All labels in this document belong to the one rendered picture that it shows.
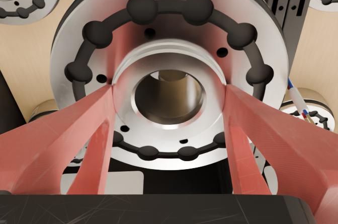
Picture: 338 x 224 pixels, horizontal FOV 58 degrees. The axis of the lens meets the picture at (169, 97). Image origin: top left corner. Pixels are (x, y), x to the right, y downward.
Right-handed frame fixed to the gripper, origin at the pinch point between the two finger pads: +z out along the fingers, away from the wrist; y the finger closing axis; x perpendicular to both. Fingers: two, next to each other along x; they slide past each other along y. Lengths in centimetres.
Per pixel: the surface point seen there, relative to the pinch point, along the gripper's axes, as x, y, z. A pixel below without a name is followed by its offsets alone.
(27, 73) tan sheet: 11.4, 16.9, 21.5
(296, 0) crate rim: -0.9, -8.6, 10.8
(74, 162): 24.9, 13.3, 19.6
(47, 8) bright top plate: 2.1, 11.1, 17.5
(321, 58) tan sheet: 9.6, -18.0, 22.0
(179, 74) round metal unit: 10.5, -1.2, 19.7
